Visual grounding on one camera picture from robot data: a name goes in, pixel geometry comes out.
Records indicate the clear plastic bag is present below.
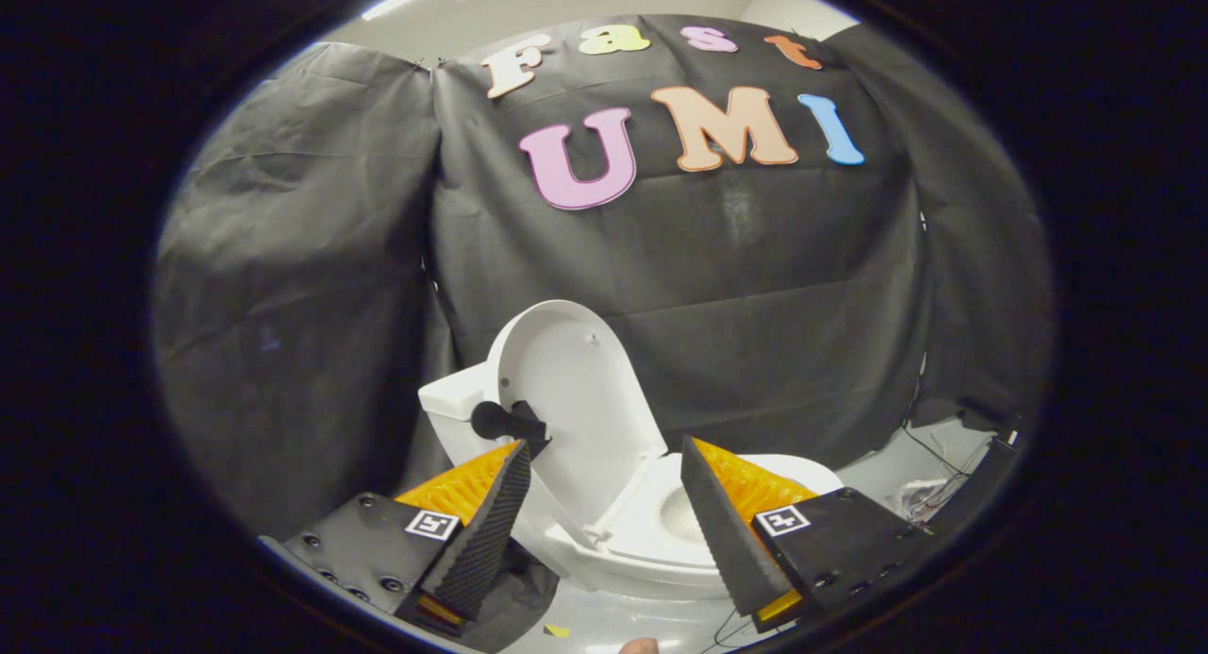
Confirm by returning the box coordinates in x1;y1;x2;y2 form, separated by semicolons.
901;479;949;523

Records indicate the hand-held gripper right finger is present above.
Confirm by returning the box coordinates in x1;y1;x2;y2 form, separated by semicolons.
679;435;935;634

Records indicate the white toilet lid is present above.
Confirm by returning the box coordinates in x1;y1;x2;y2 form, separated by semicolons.
470;300;669;551

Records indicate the white toilet seat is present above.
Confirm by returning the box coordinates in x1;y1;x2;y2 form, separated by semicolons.
599;451;846;577

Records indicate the white toilet tank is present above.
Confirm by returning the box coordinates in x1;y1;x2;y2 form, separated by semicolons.
418;361;501;468

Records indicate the black backdrop cloth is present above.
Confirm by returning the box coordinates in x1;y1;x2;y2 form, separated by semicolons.
151;12;1056;653

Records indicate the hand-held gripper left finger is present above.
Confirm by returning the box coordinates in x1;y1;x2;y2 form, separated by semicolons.
255;438;533;636

